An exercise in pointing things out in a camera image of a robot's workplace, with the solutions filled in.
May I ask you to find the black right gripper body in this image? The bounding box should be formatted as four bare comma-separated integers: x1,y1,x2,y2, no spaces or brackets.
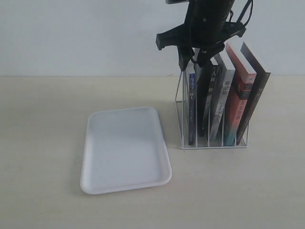
156,14,246,50

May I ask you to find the white plastic tray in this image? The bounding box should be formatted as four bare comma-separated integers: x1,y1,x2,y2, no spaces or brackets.
80,107,172,195

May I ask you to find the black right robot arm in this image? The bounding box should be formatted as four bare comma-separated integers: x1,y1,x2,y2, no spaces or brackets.
156,0,246,72

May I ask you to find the dark brown cover book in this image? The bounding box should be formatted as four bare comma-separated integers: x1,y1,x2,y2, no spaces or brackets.
236,42,271,145

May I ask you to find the white wire book rack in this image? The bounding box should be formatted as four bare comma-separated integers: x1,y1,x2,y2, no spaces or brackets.
175,64,249,150

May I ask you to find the grey white spine book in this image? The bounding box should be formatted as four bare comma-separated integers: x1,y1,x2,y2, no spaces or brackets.
209,51,235,141

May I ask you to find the red orange spine book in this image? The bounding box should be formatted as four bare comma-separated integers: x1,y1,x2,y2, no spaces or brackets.
224,42,256,146

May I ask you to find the blue spine book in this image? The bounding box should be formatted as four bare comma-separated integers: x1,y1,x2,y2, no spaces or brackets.
185,61,196,146

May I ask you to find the black cover book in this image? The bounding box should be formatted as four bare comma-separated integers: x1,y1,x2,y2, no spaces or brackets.
197,60,218,137

